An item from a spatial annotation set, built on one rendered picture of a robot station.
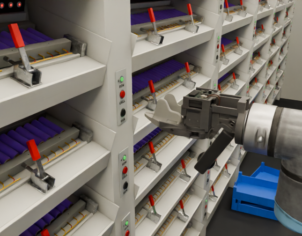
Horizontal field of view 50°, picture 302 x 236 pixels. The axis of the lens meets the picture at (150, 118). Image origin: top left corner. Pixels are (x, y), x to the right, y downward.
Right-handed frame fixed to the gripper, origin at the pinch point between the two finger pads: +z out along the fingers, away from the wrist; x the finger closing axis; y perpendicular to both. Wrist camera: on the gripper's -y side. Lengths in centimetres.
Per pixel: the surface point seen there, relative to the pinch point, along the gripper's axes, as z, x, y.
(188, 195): 13, -61, -62
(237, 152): 8, -135, -74
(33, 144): 10.6, 22.6, 1.1
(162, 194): 12, -33, -43
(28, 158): 13.9, 21.3, -3.1
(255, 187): -7, -130, -92
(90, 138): 11.7, 6.1, -4.9
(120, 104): 7.1, 0.7, 2.0
